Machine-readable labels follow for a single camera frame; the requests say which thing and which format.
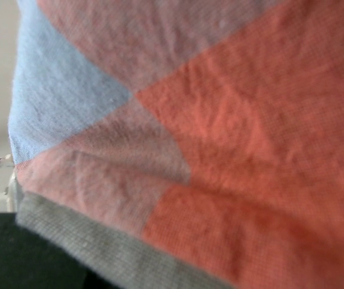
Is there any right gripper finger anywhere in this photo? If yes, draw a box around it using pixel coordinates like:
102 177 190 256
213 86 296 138
0 213 115 289

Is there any checkered orange blue pillowcase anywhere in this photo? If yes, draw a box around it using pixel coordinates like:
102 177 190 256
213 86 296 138
8 1 344 288

